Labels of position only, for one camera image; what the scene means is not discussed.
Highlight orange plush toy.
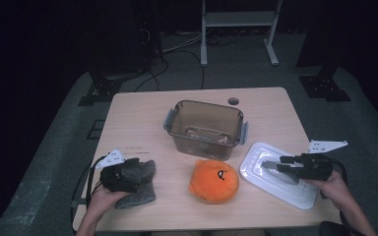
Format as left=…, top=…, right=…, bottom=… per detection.
left=188, top=158, right=240, bottom=206

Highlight black stand base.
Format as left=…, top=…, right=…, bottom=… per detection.
left=298, top=63, right=352, bottom=102
left=78, top=63, right=146, bottom=107

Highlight brown clear storage box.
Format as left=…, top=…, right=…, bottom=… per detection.
left=162, top=99, right=250, bottom=161

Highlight person's right hand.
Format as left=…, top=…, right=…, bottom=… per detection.
left=308, top=171, right=348, bottom=210

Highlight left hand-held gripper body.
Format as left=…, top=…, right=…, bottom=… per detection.
left=94, top=148, right=136, bottom=193

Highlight left hand-held gripper cable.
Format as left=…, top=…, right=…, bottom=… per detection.
left=85, top=155, right=109, bottom=201

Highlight white metal desk frame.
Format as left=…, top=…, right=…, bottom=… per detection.
left=200, top=0, right=284, bottom=67

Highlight hand-held gripper cable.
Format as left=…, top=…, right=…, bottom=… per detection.
left=326, top=157, right=367, bottom=236
left=85, top=155, right=109, bottom=201

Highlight white floor cables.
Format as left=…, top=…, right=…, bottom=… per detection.
left=160, top=32, right=205, bottom=55

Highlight person's left hand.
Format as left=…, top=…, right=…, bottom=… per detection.
left=87, top=183, right=131, bottom=217

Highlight right hand-held gripper cable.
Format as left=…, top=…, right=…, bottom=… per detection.
left=326, top=157, right=367, bottom=236

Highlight white lid with grey handle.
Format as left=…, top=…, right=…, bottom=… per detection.
left=239, top=142, right=319, bottom=210

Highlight dark equipment stand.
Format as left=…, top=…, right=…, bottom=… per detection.
left=137, top=0, right=165, bottom=63

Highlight black chair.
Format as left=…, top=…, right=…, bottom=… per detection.
left=318, top=220, right=346, bottom=236

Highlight grey fluffy cloth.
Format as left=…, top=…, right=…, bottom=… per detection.
left=114, top=158, right=157, bottom=210

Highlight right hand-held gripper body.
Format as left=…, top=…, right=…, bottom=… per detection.
left=299, top=140, right=348, bottom=181

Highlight black floor cable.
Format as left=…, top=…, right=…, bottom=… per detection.
left=134, top=58, right=170, bottom=92
left=163, top=48, right=206, bottom=90

